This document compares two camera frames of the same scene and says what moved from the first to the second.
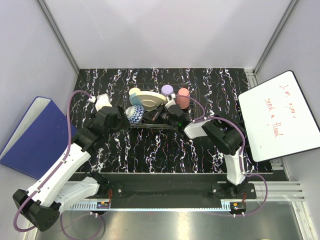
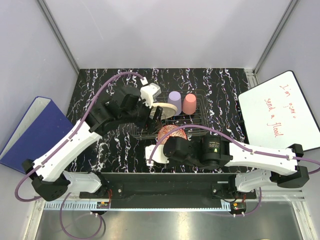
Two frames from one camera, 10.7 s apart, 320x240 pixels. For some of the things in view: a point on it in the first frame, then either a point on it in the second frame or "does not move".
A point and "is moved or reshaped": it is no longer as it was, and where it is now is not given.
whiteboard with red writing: (278, 120) does not move
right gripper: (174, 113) -> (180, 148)
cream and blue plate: (150, 100) is moved or reshaped
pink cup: (183, 102) -> (189, 104)
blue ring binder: (40, 143) does not move
